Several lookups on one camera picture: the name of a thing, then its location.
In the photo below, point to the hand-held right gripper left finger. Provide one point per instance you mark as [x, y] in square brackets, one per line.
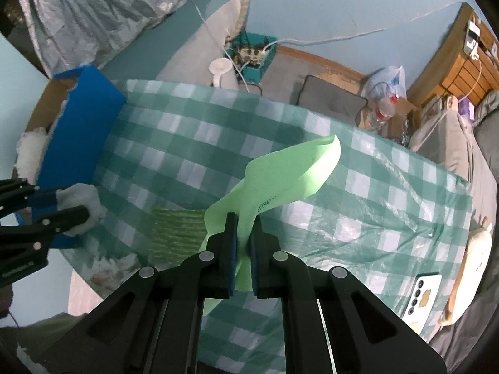
[232, 257]

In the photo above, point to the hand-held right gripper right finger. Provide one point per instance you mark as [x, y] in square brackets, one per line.
[255, 257]

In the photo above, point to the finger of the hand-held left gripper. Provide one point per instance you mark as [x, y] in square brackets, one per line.
[43, 196]
[66, 218]

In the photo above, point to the white fluffy sock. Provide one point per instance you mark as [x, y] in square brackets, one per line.
[84, 196]

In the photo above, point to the blue cardboard box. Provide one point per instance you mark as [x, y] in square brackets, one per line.
[78, 124]

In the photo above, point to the light green cloth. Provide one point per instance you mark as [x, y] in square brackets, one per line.
[288, 175]

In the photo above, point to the person's left forearm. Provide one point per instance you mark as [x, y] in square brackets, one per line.
[5, 300]

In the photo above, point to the green ribbed cloth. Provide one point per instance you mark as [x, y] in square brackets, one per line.
[175, 233]

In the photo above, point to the white cotton wad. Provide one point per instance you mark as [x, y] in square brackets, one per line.
[111, 268]

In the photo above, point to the green checked plastic tablecloth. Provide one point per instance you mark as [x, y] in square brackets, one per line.
[175, 144]

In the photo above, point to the white cased phone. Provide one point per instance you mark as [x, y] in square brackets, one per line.
[425, 292]

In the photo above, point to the grey seat cushion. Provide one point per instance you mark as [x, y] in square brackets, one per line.
[331, 97]

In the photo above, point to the teal plastic crate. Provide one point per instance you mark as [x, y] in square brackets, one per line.
[261, 68]

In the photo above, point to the silver crinkled curtain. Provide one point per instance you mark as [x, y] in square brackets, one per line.
[97, 15]

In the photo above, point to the clear bottle with red cap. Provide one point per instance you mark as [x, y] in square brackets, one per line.
[386, 107]

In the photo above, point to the white power strip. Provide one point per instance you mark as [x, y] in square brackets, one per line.
[249, 55]

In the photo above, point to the small brown cardboard box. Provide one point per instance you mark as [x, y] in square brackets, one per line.
[401, 113]

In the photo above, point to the cream plush toy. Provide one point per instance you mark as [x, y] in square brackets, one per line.
[471, 265]

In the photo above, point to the white plastic bag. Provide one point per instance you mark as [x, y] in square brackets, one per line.
[384, 80]

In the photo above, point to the grey bed mattress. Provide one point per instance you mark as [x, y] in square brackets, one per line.
[448, 144]

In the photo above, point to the purple small packet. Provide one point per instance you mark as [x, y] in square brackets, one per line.
[466, 109]

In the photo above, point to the grey pillow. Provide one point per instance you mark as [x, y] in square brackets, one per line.
[489, 132]

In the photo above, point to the wooden headboard shelf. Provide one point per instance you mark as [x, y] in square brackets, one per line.
[448, 70]

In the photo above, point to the white phone charger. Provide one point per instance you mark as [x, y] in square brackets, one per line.
[473, 35]

